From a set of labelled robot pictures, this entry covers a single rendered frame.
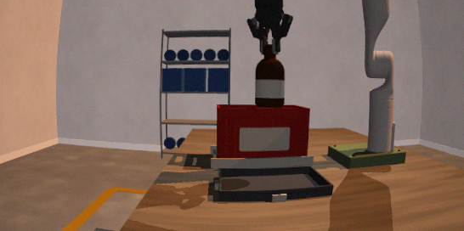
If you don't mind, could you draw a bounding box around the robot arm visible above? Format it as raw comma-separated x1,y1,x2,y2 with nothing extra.
362,0,395,153

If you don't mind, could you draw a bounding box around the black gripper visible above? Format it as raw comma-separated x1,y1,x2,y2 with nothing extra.
247,0,293,55

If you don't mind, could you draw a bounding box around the red bottle crate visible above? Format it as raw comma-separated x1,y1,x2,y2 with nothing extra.
217,104,308,158

